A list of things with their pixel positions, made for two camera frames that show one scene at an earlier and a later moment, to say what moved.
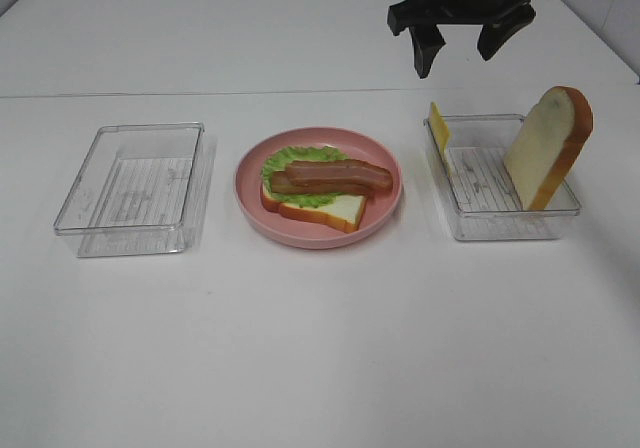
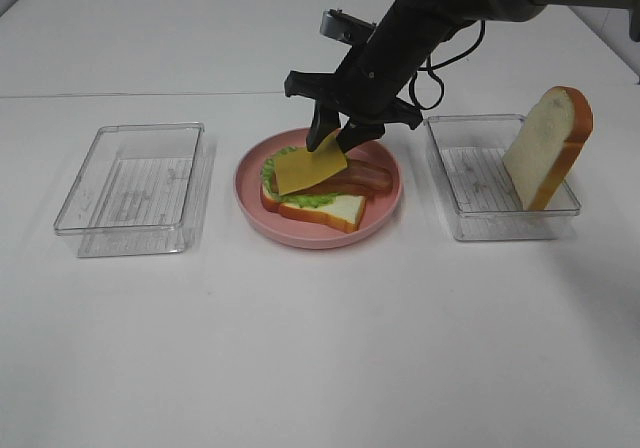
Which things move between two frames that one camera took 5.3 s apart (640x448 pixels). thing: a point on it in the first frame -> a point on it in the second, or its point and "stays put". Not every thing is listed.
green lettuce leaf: (278, 161) stays put
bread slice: (344, 211) stays put
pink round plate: (378, 210) stays put
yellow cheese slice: (439, 129) -> (301, 168)
